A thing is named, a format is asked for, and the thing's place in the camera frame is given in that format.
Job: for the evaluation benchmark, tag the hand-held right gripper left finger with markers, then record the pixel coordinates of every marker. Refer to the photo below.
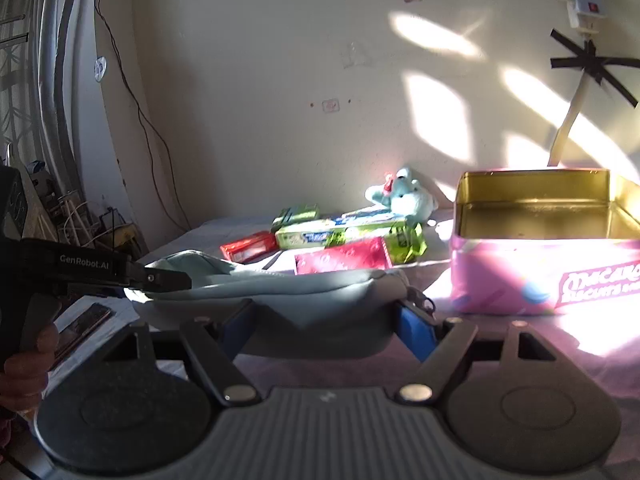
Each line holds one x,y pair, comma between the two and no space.
234,336

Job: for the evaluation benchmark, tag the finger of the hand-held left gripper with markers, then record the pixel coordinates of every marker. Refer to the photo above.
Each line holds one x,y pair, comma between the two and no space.
167,279

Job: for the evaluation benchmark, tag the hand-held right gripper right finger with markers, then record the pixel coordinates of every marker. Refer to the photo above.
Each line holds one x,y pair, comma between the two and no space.
415,332

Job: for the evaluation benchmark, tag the grey fabric pouch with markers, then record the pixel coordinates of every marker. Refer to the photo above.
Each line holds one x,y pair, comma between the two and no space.
300,305

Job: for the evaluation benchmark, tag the bright green packet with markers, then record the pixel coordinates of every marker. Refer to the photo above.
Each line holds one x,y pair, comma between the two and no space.
411,242

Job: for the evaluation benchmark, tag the blue white toothpaste box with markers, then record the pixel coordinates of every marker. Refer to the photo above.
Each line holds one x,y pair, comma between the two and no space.
367,217

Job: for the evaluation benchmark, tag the green toothpaste box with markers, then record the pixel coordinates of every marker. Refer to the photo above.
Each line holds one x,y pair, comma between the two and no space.
320,237

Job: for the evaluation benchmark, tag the gold metal tray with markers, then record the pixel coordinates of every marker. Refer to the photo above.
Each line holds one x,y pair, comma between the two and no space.
530,270

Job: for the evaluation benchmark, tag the person's left hand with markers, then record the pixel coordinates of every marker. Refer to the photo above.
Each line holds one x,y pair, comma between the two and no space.
22,377

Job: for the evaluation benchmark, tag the dark smartphone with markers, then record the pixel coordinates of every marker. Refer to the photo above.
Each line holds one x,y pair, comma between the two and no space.
82,332

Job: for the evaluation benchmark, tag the red packet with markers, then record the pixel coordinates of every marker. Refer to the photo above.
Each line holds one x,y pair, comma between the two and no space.
250,247

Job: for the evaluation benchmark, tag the teal plush toy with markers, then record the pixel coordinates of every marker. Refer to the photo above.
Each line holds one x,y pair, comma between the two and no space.
406,199

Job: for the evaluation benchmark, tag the green patterned tissue pack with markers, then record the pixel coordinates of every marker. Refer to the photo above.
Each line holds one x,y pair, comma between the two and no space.
296,215

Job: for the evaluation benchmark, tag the white framed patterned window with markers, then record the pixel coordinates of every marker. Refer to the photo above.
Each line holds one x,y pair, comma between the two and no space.
45,60

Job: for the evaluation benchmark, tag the black tape cross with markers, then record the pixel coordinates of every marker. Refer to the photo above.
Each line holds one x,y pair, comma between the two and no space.
592,62

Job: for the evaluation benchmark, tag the white round wall sticker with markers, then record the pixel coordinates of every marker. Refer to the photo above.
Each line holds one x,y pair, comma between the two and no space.
100,69

